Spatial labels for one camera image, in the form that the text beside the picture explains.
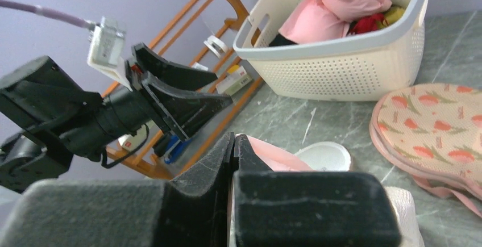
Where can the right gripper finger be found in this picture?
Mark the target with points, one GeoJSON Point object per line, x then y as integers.
{"type": "Point", "coordinates": [277, 205]}

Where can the pink garment in basket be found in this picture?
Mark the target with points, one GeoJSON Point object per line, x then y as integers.
{"type": "Point", "coordinates": [331, 12]}

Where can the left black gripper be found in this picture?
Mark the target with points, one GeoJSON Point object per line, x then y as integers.
{"type": "Point", "coordinates": [189, 210]}

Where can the red garment in basket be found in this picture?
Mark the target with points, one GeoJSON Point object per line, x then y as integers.
{"type": "Point", "coordinates": [367, 24]}

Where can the beige mesh laundry bag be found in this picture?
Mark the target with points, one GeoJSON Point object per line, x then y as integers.
{"type": "Point", "coordinates": [329, 156]}

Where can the yellow garment in basket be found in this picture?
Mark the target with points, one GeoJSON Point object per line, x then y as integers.
{"type": "Point", "coordinates": [392, 15]}

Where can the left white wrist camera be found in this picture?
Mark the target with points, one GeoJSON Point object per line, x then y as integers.
{"type": "Point", "coordinates": [106, 46]}

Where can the floral pink laundry bag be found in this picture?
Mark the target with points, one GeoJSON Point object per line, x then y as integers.
{"type": "Point", "coordinates": [432, 131]}

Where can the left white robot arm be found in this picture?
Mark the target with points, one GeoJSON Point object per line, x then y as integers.
{"type": "Point", "coordinates": [59, 120]}

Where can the cream plastic laundry basket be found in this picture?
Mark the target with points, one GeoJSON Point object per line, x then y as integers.
{"type": "Point", "coordinates": [357, 68]}

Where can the papers on shelf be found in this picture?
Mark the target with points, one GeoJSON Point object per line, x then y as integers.
{"type": "Point", "coordinates": [231, 74]}

